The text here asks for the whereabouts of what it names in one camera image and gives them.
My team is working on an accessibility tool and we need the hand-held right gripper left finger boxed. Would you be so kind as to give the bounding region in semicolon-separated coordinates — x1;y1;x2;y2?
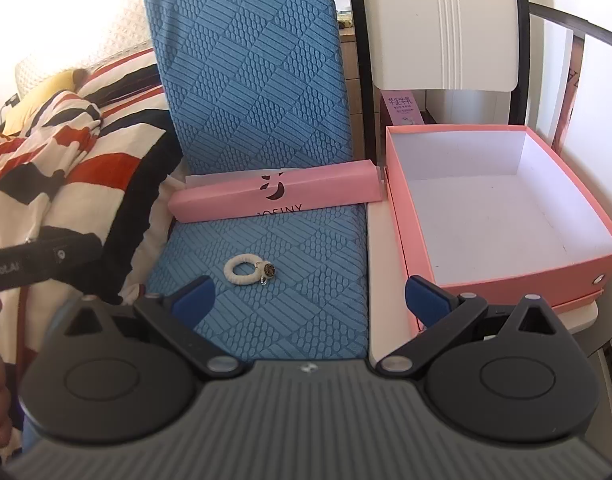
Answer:
61;275;244;381

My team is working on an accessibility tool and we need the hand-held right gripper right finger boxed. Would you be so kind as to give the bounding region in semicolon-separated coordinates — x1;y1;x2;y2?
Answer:
376;275;569;380

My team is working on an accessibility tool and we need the white fuzzy hair tie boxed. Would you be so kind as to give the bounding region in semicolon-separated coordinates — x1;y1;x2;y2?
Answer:
224;254;277;289

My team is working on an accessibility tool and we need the pink cardboard box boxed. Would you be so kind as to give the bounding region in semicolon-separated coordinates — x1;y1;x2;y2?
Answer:
384;125;612;333

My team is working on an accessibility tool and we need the pink box lid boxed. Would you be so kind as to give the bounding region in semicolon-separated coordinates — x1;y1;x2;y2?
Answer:
168;159;384;224

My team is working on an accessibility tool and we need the striped blanket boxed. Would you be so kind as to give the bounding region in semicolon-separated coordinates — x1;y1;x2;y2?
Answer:
0;47;187;461

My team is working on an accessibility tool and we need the yellow pillow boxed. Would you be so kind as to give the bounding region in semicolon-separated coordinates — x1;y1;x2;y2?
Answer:
1;69;79;136

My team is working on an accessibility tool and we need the small pink carton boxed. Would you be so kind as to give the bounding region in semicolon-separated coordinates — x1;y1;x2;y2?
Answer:
383;91;427;126

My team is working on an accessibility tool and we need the blue textured chair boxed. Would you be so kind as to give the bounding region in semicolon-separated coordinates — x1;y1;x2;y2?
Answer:
141;0;371;361

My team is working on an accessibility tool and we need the white knitted cushion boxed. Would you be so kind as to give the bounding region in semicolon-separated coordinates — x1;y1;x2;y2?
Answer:
13;0;154;92

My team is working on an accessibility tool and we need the wooden cabinet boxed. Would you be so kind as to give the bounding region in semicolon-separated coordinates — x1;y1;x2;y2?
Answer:
337;10;361;161

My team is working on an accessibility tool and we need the pink printed board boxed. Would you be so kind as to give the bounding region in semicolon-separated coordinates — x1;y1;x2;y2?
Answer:
553;30;586;156

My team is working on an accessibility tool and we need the white chair with black frame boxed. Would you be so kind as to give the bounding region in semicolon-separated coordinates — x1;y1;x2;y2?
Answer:
346;0;612;376

